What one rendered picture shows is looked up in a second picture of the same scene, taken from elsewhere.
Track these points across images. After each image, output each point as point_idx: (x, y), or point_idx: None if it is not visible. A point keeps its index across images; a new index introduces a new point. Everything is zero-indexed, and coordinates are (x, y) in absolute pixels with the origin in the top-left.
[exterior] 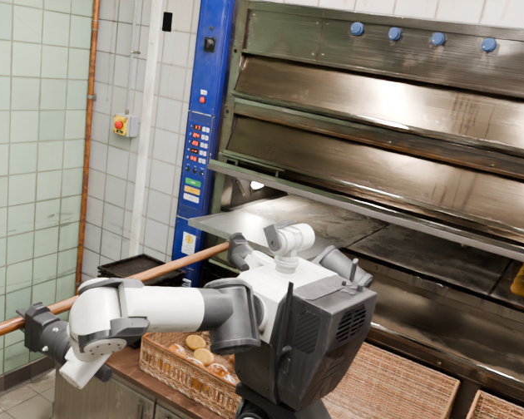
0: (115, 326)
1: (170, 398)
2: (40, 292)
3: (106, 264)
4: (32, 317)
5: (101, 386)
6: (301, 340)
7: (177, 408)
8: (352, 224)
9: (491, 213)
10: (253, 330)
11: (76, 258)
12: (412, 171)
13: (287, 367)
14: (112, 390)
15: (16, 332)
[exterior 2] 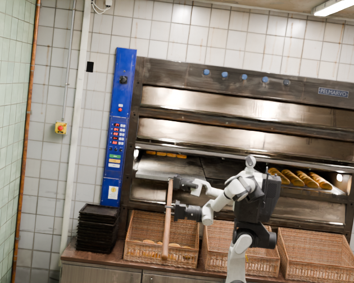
0: (247, 188)
1: (153, 266)
2: (5, 245)
3: (81, 210)
4: (179, 205)
5: (100, 277)
6: (269, 194)
7: (158, 270)
8: (190, 168)
9: (275, 149)
10: None
11: (16, 221)
12: (238, 135)
13: (264, 206)
14: (110, 276)
15: None
